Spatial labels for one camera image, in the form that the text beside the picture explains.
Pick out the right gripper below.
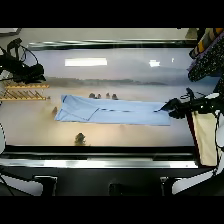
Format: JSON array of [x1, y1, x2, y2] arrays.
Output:
[[166, 97, 190, 120]]

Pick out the light blue shirt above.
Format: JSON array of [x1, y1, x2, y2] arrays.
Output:
[[53, 94, 172, 127]]

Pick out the brown clothes hanger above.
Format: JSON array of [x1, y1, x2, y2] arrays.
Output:
[[0, 89, 48, 102], [4, 82, 51, 90]]

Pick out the beige garment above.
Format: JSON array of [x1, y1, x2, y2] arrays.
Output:
[[191, 111, 220, 167]]

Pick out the dark dotted garment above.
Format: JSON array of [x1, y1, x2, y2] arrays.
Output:
[[187, 35, 224, 83]]

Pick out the yellow striped garment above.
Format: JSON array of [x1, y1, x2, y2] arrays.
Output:
[[189, 28, 224, 60]]

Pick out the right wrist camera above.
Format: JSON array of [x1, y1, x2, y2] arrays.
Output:
[[184, 87, 198, 102]]

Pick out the silver frame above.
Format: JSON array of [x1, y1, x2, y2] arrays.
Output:
[[0, 151, 201, 197]]

